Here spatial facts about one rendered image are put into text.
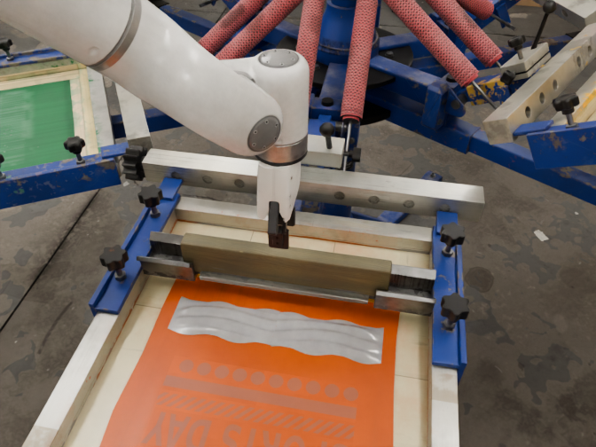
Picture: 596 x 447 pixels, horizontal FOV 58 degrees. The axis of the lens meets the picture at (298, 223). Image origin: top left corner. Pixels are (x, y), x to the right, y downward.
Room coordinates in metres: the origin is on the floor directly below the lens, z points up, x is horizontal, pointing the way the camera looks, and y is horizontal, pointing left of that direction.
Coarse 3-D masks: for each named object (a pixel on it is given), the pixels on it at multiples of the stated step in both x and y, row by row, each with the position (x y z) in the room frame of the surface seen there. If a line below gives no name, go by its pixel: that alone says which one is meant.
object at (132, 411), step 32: (192, 288) 0.61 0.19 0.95; (224, 288) 0.61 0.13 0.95; (256, 288) 0.61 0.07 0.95; (160, 320) 0.54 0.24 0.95; (160, 352) 0.48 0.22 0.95; (192, 352) 0.48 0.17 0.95; (224, 352) 0.48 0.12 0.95; (256, 352) 0.48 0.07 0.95; (128, 384) 0.42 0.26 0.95; (160, 384) 0.42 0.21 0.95; (128, 416) 0.37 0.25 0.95
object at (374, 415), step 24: (312, 312) 0.56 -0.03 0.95; (336, 312) 0.56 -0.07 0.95; (360, 312) 0.56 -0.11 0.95; (384, 312) 0.56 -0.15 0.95; (384, 336) 0.51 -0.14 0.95; (288, 360) 0.46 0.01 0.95; (312, 360) 0.46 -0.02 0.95; (336, 360) 0.46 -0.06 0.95; (384, 360) 0.46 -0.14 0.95; (360, 384) 0.42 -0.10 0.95; (384, 384) 0.42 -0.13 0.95; (360, 408) 0.38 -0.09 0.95; (384, 408) 0.38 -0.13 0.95; (360, 432) 0.34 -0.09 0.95; (384, 432) 0.34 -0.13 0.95
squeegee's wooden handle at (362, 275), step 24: (192, 240) 0.63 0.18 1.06; (216, 240) 0.63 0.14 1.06; (240, 240) 0.63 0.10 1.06; (216, 264) 0.61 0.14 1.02; (240, 264) 0.60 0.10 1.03; (264, 264) 0.60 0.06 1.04; (288, 264) 0.59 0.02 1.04; (312, 264) 0.58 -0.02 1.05; (336, 264) 0.58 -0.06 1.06; (360, 264) 0.57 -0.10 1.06; (384, 264) 0.57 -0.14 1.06; (336, 288) 0.57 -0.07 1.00; (360, 288) 0.57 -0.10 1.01; (384, 288) 0.56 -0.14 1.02
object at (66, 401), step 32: (224, 224) 0.77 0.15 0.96; (256, 224) 0.76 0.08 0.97; (320, 224) 0.74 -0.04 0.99; (352, 224) 0.74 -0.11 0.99; (384, 224) 0.74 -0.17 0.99; (96, 320) 0.51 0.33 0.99; (96, 352) 0.45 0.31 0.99; (64, 384) 0.40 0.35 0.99; (448, 384) 0.40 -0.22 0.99; (64, 416) 0.35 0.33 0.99; (448, 416) 0.35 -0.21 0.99
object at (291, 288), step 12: (204, 276) 0.60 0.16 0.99; (216, 276) 0.60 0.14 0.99; (228, 276) 0.60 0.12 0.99; (264, 288) 0.58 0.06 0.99; (276, 288) 0.58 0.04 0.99; (288, 288) 0.58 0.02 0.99; (300, 288) 0.58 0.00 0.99; (312, 288) 0.58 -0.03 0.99; (348, 300) 0.56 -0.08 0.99; (360, 300) 0.55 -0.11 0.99
